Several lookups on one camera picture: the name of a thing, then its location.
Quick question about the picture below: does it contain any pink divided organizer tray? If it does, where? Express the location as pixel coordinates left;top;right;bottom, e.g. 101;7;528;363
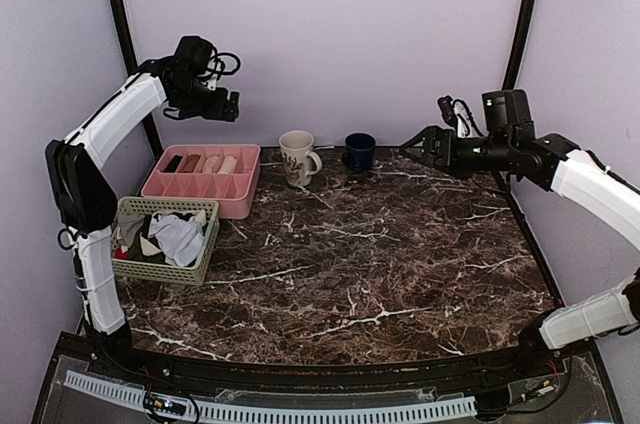
141;144;261;220

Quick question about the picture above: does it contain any white slotted cable duct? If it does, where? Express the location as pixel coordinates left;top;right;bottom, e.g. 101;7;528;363
63;370;477;424

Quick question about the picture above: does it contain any beige boxer underwear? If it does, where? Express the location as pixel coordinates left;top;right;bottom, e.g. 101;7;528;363
217;155;237;175

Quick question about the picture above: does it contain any beige rolled item in tray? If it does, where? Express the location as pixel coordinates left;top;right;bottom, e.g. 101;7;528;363
201;155;220;174

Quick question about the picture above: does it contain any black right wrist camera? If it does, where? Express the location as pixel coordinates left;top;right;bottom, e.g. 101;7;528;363
482;89;532;134

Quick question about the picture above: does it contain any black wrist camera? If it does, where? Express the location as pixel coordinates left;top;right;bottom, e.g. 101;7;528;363
174;35;214;76
482;89;532;134

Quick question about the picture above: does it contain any cream floral mug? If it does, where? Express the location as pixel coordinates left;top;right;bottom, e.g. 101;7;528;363
279;130;323;188

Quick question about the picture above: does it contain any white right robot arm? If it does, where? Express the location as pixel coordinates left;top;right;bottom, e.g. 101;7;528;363
400;123;639;378

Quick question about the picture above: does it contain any green plastic laundry basket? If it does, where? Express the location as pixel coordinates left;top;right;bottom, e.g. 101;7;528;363
111;197;219;286

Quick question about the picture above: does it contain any black rolled item in tray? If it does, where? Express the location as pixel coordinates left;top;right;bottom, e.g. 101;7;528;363
163;155;183;173

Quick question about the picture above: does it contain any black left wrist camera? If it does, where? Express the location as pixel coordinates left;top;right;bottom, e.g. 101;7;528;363
174;35;214;76

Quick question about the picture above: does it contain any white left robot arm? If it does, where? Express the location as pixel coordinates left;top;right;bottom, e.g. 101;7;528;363
45;57;240;340

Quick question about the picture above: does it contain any right black frame post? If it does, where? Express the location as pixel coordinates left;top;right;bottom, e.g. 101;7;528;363
500;0;537;89

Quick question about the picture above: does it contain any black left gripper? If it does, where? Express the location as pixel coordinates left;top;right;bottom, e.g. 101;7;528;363
175;77;240;122

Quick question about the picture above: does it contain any black frame post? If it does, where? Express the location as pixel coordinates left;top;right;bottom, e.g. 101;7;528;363
500;0;537;89
109;0;164;159

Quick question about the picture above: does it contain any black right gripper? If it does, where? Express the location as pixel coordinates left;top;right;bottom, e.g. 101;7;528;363
401;124;515;180

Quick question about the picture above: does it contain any left black frame post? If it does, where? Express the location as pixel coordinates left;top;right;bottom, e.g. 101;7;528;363
109;0;164;159

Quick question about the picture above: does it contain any white cloth in basket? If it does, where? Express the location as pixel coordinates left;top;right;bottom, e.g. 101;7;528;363
148;209;206;268

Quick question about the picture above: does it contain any dark blue mug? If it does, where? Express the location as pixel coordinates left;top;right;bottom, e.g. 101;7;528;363
342;133;376;172

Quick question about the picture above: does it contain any brown rolled item in tray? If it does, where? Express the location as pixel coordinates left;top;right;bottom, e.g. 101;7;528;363
179;154;200;173

